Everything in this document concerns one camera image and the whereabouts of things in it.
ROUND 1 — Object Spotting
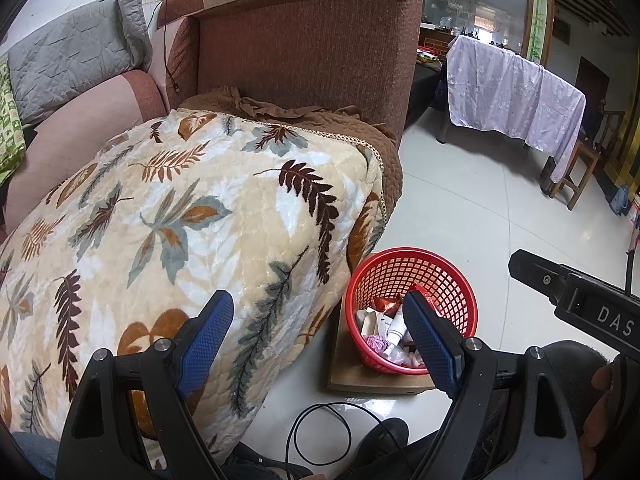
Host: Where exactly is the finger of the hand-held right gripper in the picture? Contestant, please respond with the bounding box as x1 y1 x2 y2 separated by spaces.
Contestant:
508 248 569 306

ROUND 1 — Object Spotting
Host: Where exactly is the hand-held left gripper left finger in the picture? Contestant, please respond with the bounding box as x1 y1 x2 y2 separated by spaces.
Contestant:
56 289 236 480

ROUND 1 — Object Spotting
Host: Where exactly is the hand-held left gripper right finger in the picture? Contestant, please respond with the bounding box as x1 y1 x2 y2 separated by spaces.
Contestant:
401 291 585 480

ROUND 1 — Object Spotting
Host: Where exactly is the pale pink wrapper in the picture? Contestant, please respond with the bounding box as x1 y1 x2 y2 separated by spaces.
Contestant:
390 345 426 368

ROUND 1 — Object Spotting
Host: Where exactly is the white tube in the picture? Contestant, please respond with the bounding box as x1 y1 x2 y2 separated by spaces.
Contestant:
382 310 411 351

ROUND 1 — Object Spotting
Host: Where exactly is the orange wrapper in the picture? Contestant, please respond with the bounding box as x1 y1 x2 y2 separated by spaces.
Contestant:
372 296 405 317

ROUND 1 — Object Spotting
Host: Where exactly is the white packet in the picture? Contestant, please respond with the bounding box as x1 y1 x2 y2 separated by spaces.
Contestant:
356 307 383 336

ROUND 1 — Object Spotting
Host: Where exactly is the red mesh basket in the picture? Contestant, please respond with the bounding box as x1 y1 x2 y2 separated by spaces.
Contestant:
344 247 478 376

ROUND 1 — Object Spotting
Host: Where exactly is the person's right hand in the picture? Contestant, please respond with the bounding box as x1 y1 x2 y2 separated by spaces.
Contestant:
580 360 626 461

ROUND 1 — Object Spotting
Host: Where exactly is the wooden board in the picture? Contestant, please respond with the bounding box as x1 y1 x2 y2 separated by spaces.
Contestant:
327 305 438 397

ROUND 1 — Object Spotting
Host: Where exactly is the black shoe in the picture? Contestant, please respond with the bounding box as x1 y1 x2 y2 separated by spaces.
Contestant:
345 417 410 466

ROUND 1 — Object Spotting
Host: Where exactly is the leaf printed blanket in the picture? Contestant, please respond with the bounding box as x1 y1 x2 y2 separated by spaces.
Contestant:
0 108 388 461

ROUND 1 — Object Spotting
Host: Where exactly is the blue bag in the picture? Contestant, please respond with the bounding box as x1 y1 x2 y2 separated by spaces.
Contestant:
609 185 631 217

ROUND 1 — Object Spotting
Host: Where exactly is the blue denim clothing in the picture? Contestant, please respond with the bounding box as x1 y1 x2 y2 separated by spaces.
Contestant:
12 432 313 480

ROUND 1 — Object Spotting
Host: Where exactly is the wooden chair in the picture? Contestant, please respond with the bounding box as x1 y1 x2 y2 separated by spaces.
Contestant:
542 137 601 211

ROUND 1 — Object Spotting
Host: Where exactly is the purple floral tablecloth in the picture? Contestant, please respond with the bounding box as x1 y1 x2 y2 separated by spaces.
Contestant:
445 35 587 183

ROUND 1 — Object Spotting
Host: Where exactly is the dark wooden door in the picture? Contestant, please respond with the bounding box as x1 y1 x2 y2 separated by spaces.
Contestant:
575 57 611 106

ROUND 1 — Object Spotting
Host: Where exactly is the dark covered table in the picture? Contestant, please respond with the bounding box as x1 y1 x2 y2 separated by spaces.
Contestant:
405 45 448 128

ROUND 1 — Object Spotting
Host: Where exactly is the green printed cloth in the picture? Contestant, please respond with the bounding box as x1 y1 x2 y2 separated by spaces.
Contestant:
0 52 27 188

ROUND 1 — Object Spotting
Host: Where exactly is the reddish brown sofa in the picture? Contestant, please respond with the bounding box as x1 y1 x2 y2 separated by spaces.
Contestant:
0 0 428 241

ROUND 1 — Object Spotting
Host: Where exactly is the grey quilted cover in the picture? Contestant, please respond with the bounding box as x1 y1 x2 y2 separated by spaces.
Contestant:
7 0 153 126

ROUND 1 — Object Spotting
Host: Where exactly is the black floor cable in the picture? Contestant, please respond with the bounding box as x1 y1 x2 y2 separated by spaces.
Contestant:
287 402 386 480

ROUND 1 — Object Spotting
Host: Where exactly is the golden wooden frame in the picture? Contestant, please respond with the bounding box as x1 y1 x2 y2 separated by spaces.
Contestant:
607 110 640 211

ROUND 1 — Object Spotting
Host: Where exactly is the bamboo print wall scroll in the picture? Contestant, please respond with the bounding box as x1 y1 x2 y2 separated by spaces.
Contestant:
530 0 548 63

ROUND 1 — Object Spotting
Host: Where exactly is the black charger cable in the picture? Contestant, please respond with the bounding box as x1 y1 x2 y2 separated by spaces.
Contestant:
145 0 183 95

